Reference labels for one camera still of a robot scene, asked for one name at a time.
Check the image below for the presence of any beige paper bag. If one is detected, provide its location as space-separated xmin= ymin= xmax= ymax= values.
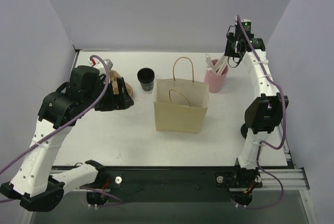
xmin=153 ymin=61 xmax=209 ymax=134

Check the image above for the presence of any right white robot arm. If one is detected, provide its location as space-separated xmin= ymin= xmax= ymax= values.
xmin=225 ymin=17 xmax=289 ymax=186

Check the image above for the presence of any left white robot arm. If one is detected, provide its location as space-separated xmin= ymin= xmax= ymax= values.
xmin=1 ymin=65 xmax=134 ymax=212

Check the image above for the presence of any brown pulp cup carrier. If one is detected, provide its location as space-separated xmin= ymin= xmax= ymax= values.
xmin=109 ymin=70 xmax=135 ymax=99

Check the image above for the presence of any white wrapped straw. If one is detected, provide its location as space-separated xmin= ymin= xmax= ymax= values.
xmin=205 ymin=54 xmax=217 ymax=74
xmin=214 ymin=55 xmax=226 ymax=75
xmin=218 ymin=56 xmax=230 ymax=75

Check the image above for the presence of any pink straw holder cup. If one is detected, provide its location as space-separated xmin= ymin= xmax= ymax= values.
xmin=204 ymin=60 xmax=229 ymax=93

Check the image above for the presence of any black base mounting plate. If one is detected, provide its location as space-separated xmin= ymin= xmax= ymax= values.
xmin=85 ymin=166 xmax=263 ymax=206

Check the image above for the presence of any stack of black lids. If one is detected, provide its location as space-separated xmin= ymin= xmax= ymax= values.
xmin=241 ymin=123 xmax=248 ymax=139

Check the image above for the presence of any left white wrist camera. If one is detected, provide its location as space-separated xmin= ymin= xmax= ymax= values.
xmin=90 ymin=56 xmax=115 ymax=71

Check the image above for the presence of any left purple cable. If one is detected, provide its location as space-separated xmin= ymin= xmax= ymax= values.
xmin=0 ymin=55 xmax=125 ymax=208

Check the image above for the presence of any aluminium frame rail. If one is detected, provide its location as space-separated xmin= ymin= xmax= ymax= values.
xmin=254 ymin=51 xmax=311 ymax=191

